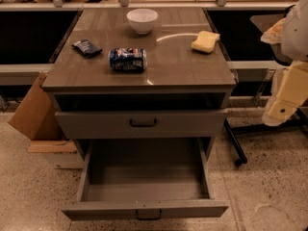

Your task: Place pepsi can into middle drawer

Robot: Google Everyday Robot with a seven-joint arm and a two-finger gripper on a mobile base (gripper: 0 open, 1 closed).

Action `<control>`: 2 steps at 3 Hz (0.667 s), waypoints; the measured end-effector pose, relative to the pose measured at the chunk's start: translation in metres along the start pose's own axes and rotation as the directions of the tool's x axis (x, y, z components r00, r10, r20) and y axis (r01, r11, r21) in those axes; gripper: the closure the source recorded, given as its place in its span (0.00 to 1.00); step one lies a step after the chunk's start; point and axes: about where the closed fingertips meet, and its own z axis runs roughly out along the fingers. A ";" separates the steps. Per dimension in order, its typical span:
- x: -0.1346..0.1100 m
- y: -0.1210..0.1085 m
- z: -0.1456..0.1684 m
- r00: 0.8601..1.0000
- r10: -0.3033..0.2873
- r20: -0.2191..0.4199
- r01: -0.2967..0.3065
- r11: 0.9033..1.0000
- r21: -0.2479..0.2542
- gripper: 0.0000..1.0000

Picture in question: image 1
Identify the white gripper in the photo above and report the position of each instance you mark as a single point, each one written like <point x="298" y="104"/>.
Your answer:
<point x="296" y="36"/>

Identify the blue pepsi can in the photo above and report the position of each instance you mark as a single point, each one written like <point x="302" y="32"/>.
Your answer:
<point x="128" y="59"/>

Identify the closed top drawer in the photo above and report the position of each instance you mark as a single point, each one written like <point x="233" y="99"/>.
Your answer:
<point x="138" y="124"/>

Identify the grey drawer cabinet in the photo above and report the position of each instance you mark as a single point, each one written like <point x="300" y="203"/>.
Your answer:
<point x="176" y="78"/>

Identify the open middle drawer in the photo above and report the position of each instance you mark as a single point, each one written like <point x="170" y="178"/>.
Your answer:
<point x="145" y="179"/>

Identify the yellow sponge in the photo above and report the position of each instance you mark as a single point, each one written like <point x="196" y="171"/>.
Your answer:
<point x="205" y="41"/>

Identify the white ceramic bowl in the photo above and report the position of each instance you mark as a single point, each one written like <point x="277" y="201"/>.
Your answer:
<point x="142" y="21"/>

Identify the dark blue snack packet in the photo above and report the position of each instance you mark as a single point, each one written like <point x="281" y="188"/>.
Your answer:
<point x="86" y="48"/>

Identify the brown cardboard box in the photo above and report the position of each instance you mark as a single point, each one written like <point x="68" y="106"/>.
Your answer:
<point x="35" y="119"/>

